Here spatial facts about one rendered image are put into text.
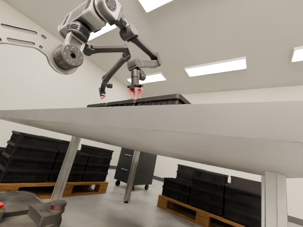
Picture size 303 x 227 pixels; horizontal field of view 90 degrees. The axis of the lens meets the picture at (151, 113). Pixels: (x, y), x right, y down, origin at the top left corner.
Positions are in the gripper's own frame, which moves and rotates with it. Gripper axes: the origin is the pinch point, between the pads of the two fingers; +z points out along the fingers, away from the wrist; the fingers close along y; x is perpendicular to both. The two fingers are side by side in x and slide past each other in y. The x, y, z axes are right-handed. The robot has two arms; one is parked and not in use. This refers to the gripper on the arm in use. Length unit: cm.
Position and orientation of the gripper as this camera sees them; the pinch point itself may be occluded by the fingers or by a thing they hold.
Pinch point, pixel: (135, 98)
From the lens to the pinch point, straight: 104.2
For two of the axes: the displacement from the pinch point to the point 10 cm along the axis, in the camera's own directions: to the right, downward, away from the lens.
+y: -7.5, 0.4, 6.6
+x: -6.6, -0.2, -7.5
